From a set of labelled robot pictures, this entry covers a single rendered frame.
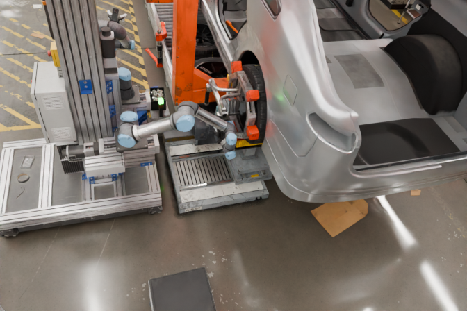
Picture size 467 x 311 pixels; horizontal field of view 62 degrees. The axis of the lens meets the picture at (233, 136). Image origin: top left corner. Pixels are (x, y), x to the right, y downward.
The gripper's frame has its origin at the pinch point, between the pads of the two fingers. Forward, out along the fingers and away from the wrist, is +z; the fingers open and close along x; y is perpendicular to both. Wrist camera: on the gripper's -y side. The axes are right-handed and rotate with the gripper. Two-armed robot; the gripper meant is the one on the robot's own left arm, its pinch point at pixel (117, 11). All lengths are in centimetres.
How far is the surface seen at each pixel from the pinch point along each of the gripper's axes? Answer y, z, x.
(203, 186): 105, -88, 99
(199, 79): 34, -25, 78
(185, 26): -19, -31, 57
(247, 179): 91, -83, 136
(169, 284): 81, -191, 74
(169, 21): 94, 163, 41
